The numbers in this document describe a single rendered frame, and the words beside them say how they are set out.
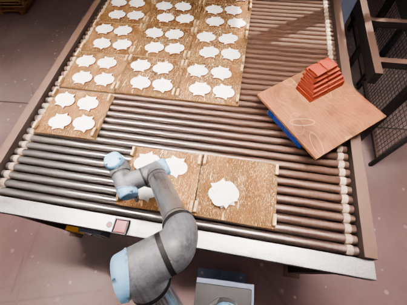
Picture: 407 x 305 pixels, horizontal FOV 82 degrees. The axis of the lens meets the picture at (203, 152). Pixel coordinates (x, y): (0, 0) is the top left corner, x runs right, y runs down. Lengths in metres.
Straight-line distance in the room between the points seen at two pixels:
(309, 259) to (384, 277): 1.27
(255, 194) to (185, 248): 0.72
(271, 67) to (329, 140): 0.70
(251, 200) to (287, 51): 1.19
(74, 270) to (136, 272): 1.82
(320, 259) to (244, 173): 0.53
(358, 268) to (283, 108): 0.86
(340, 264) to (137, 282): 0.97
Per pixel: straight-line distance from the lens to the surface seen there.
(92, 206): 1.41
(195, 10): 2.30
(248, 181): 1.29
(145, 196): 1.30
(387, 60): 2.02
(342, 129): 1.47
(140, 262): 0.63
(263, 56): 1.90
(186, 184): 1.28
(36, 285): 2.59
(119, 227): 1.31
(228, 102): 1.55
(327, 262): 1.33
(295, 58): 1.93
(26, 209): 1.61
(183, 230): 0.64
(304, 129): 1.39
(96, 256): 2.36
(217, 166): 1.31
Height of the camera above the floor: 2.14
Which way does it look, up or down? 63 degrees down
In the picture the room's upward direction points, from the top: 5 degrees counter-clockwise
